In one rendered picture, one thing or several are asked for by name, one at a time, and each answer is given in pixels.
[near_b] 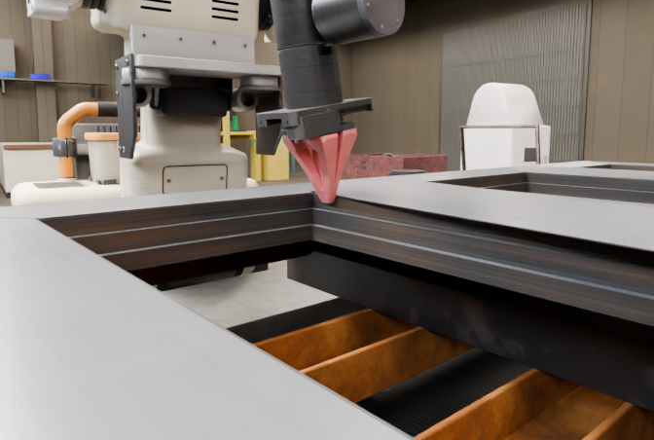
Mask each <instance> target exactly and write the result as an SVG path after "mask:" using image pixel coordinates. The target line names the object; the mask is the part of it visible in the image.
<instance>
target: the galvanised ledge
mask: <svg viewBox="0 0 654 440"><path fill-rule="evenodd" d="M163 293H164V294H166V295H168V296H170V297H171V298H173V299H175V300H176V301H178V302H180V303H182V304H183V305H185V306H187V307H188V308H190V309H192V310H194V311H195V312H198V313H200V314H201V315H203V316H205V317H206V318H208V319H210V320H212V321H213V322H215V323H217V324H219V325H220V326H222V327H224V328H225V329H227V330H229V331H231V332H232V333H234V334H236V335H237V336H239V337H241V338H242V339H243V340H245V341H247V342H249V343H250V344H252V343H255V342H258V341H261V340H265V339H267V338H270V337H273V336H277V335H280V334H283V333H286V332H290V331H293V330H296V329H300V328H303V327H306V326H309V325H312V324H315V323H318V322H321V321H325V320H328V319H331V318H334V317H338V316H341V315H344V314H348V313H351V312H356V311H360V310H363V309H366V307H363V306H361V305H358V304H355V303H352V302H351V301H348V300H345V299H342V298H340V297H337V296H334V295H331V294H329V293H326V292H323V291H320V290H318V289H315V288H312V287H309V286H307V285H304V284H302V283H299V282H297V281H294V280H291V279H288V278H287V266H286V267H281V268H276V269H271V270H266V271H261V272H258V273H253V274H248V275H239V276H234V277H229V278H224V279H219V280H214V281H210V282H206V283H201V284H196V285H191V286H186V287H181V288H176V289H171V290H166V291H163Z"/></svg>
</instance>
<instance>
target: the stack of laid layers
mask: <svg viewBox="0 0 654 440"><path fill-rule="evenodd" d="M434 183H442V184H450V185H458V186H466V187H474V188H483V189H492V190H500V191H510V192H519V193H528V194H536V195H545V196H555V197H564V198H573V199H581V200H590V201H600V202H617V203H625V204H634V205H644V206H653V207H654V180H637V179H622V178H606V177H591V176H575V175H559V174H544V173H528V172H525V173H515V174H504V175H495V176H485V177H474V178H464V179H454V180H444V181H434ZM37 220H39V221H41V222H43V223H44V224H46V225H48V226H49V227H51V228H53V229H55V230H56V231H58V232H60V233H61V234H63V235H65V236H67V237H68V238H71V239H73V240H74V241H76V242H78V243H79V244H81V245H82V246H84V247H85V248H87V249H89V250H91V251H92V252H94V253H96V254H97V255H99V256H101V257H103V258H104V259H106V260H108V261H109V262H111V263H113V264H115V265H116V266H118V267H120V268H122V269H123V270H125V271H127V272H128V271H134V270H140V269H146V268H152V267H157V266H163V265H168V264H174V263H180V262H186V261H192V260H198V259H203V258H208V257H214V256H220V255H226V254H232V253H238V252H243V251H248V250H254V249H260V248H266V247H272V246H278V245H283V244H289V243H294V242H300V241H306V240H315V241H319V242H323V243H327V244H331V245H335V246H338V247H342V248H346V249H350V250H354V251H358V252H362V253H365V254H369V255H373V256H377V257H381V258H384V259H388V260H392V261H396V262H400V263H404V264H408V265H412V266H416V267H420V268H424V269H428V270H431V271H435V272H439V273H443V274H447V275H454V276H458V277H461V278H465V279H469V280H473V281H477V282H481V283H484V284H488V285H492V286H496V287H500V288H504V289H508V290H512V291H516V292H520V293H524V294H528V295H531V296H535V297H539V298H543V299H547V300H551V301H554V302H558V303H562V304H566V305H570V306H574V307H577V308H581V309H585V310H589V311H593V312H600V313H604V314H608V315H612V316H616V317H620V318H624V319H628V320H631V321H635V322H639V323H643V324H646V325H650V326H654V252H651V251H645V250H640V249H634V248H629V247H624V246H618V245H612V244H606V243H601V242H595V241H589V240H584V239H579V238H568V237H563V236H557V235H551V234H546V233H540V232H535V231H529V230H524V229H518V228H512V227H507V226H501V225H495V224H491V223H485V222H479V221H473V220H468V219H462V218H456V217H452V216H446V215H440V214H434V213H429V212H423V211H417V210H412V209H407V208H401V207H395V206H390V205H384V204H378V203H373V202H363V201H357V200H352V199H347V198H342V197H336V198H335V201H334V202H332V203H325V202H322V201H321V200H320V198H319V196H318V195H317V193H316V192H312V193H311V194H301V195H292V196H282V197H271V198H261V199H251V200H241V201H231V202H212V203H201V204H191V205H181V206H171V207H161V208H150V209H140V210H131V211H120V212H110V213H99V214H90V215H80V216H69V217H59V218H49V219H37Z"/></svg>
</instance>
